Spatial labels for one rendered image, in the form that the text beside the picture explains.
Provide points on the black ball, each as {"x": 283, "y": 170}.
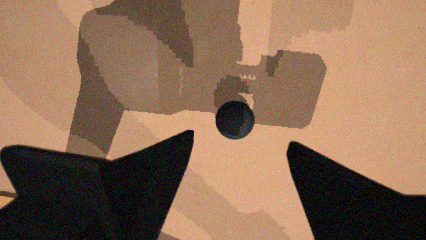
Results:
{"x": 235, "y": 120}

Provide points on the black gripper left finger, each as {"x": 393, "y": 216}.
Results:
{"x": 132, "y": 194}

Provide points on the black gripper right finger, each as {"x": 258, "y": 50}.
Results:
{"x": 341, "y": 204}

